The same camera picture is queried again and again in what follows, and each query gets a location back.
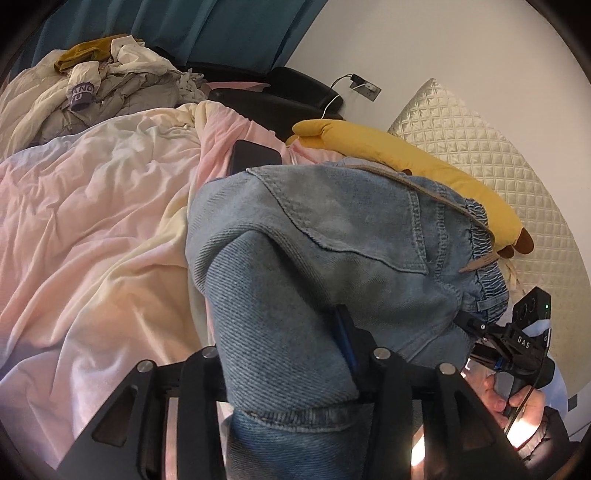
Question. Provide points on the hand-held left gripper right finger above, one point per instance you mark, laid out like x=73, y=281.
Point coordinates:
x=344, y=337

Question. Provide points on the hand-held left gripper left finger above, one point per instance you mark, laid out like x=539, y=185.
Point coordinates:
x=203, y=378

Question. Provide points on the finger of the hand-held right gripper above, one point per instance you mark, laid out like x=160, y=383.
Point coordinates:
x=471, y=321
x=487, y=355

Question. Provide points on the light blue jeans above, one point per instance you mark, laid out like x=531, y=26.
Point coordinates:
x=300, y=230

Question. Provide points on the person's right forearm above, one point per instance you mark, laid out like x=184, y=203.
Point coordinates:
x=554, y=434

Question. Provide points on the person's right hand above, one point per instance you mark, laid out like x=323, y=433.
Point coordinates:
x=494, y=401

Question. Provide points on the quilted cream headboard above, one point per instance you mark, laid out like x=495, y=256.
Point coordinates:
x=498, y=152

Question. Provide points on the yellow banana plush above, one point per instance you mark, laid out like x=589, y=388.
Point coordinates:
x=392, y=147

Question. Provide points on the black smartphone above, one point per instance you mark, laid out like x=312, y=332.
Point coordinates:
x=254, y=157

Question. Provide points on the pink and cream blanket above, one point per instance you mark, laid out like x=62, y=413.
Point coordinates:
x=92, y=207

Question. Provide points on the black charger plug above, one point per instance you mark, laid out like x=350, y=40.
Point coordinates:
x=356, y=80

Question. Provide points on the pink cloth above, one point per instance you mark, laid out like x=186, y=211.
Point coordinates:
x=240, y=86

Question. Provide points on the white patterned cloth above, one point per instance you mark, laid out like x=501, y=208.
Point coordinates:
x=194, y=83

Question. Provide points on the cream puffer jacket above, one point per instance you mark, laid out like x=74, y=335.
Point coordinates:
x=129, y=92

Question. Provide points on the teal curtain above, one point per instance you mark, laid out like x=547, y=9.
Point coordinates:
x=207, y=27

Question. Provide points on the mustard yellow garment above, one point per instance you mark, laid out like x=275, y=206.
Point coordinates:
x=83, y=53

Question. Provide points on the grey wall socket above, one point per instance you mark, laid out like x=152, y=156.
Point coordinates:
x=371, y=90

